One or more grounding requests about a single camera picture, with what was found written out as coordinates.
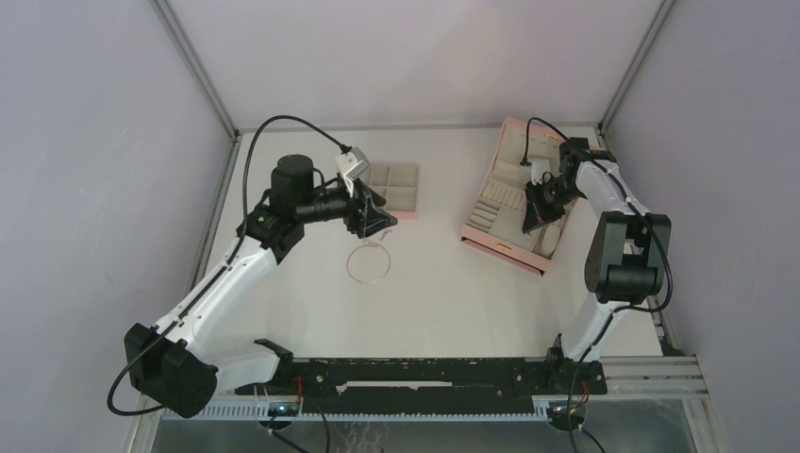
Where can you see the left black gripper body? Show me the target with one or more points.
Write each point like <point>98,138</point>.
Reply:
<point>354,219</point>

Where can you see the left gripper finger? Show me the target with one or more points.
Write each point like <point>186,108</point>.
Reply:
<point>369,199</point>
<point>378,220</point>

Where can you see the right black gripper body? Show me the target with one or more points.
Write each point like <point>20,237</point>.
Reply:
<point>552,195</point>

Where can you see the pink compartment tray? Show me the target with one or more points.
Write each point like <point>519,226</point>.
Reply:
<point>398,184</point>

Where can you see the pink jewelry box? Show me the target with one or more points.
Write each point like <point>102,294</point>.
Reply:
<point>494,225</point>

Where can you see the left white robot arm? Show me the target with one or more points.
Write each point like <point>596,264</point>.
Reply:
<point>170,361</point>

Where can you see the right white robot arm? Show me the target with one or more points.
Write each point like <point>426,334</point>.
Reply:
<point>627,260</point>

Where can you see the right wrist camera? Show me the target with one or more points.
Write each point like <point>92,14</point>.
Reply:
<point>540,167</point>

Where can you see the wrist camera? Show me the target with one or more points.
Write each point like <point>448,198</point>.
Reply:
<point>540,167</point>
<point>352,165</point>

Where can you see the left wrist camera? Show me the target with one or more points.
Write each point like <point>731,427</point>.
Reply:
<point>352,165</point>

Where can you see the black mounting rail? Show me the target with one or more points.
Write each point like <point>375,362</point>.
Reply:
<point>463,383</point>

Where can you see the white slotted cable duct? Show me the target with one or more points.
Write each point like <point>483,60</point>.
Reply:
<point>286,410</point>

